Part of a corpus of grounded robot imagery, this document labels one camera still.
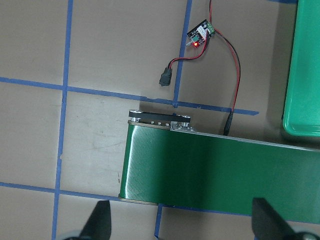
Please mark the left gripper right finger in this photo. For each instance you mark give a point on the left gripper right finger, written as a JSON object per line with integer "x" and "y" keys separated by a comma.
{"x": 267, "y": 224}

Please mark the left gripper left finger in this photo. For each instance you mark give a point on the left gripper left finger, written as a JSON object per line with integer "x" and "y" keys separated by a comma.
{"x": 99, "y": 223}

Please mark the green conveyor belt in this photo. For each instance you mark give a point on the green conveyor belt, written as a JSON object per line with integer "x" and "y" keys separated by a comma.
{"x": 167, "y": 162}

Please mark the green plastic tray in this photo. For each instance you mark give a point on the green plastic tray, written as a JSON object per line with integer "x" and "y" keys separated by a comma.
{"x": 302, "y": 102}

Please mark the small green circuit board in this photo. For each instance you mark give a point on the small green circuit board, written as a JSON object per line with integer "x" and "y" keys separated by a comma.
{"x": 200, "y": 33}

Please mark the black cable connector plug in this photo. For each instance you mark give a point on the black cable connector plug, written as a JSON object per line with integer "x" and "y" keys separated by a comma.
{"x": 165, "y": 78}

